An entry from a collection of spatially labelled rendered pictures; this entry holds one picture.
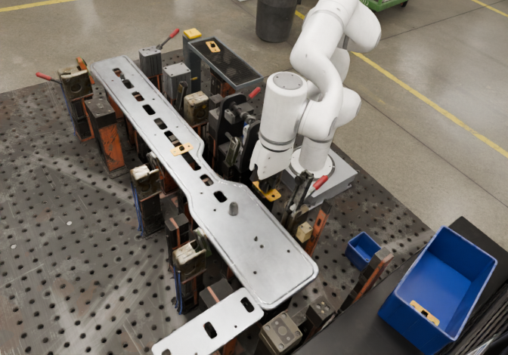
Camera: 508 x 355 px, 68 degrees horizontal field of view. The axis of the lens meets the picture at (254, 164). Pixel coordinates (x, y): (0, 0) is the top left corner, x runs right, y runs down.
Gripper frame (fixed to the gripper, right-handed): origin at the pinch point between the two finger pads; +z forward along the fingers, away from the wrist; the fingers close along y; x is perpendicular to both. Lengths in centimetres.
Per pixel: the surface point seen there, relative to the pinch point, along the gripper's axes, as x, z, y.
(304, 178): 0.5, 6.6, -14.5
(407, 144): -48, 128, -207
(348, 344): 39.3, 24.4, 0.1
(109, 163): -76, 51, 20
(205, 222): -13.9, 27.5, 10.0
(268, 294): 16.5, 27.4, 7.9
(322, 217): 10.4, 14.2, -14.8
